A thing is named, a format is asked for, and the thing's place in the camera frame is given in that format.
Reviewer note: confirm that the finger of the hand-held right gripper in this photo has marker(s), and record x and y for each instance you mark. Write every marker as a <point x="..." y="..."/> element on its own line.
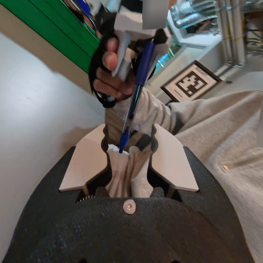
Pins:
<point x="162" y="51"/>
<point x="131" y="24"/>

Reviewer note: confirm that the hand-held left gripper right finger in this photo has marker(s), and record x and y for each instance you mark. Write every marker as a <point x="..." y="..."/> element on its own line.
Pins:
<point x="174" y="164"/>

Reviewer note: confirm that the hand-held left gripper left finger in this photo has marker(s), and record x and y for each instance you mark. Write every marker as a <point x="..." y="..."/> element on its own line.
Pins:
<point x="86" y="162"/>

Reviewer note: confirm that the blue pen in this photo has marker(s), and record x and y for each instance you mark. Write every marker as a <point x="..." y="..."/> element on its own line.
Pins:
<point x="147" y="61"/>

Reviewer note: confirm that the person's right forearm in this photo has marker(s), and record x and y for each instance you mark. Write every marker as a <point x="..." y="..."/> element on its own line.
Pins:
<point x="152" y="111"/>

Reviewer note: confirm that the person's right hand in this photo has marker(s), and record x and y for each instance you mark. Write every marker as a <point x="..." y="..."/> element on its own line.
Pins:
<point x="111" y="86"/>

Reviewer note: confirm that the framed marker sign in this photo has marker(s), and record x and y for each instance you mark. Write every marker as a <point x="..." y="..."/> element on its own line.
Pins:
<point x="191" y="82"/>

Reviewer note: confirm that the green storage bin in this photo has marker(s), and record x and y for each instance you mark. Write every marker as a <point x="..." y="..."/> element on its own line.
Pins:
<point x="51" y="24"/>

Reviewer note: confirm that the metal pipes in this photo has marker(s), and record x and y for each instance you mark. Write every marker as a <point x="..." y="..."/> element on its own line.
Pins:
<point x="230" y="30"/>

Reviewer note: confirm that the silver ventilation duct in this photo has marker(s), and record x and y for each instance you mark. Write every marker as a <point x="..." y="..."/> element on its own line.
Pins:
<point x="189" y="18"/>

